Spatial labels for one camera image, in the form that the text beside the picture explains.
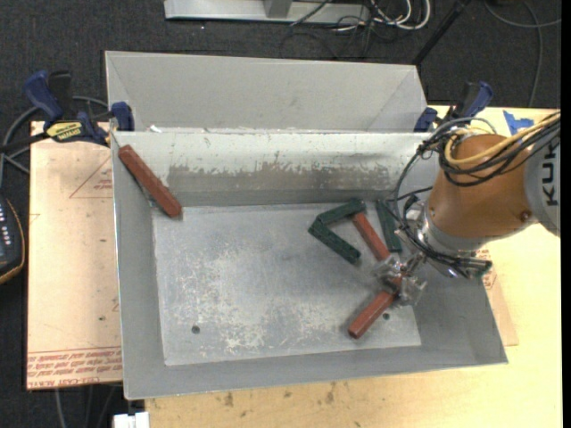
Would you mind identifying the grey metal bin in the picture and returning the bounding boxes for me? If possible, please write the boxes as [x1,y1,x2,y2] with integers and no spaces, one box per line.
[104,50,509,401]

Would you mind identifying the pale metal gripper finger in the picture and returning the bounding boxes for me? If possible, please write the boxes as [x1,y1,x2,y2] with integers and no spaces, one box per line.
[371,259,406,285]
[393,277,427,307]

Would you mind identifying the brown cardboard board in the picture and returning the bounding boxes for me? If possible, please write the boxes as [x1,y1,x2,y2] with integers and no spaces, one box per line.
[26,120,521,391]

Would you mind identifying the red-brown block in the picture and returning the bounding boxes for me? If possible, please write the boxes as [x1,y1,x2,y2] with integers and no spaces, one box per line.
[117,144,184,219]
[347,276,403,341]
[352,213,392,263]

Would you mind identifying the dark green flat block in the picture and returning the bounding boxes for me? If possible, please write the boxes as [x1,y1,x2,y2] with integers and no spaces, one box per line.
[307,224,362,266]
[375,199,403,254]
[313,198,368,236]

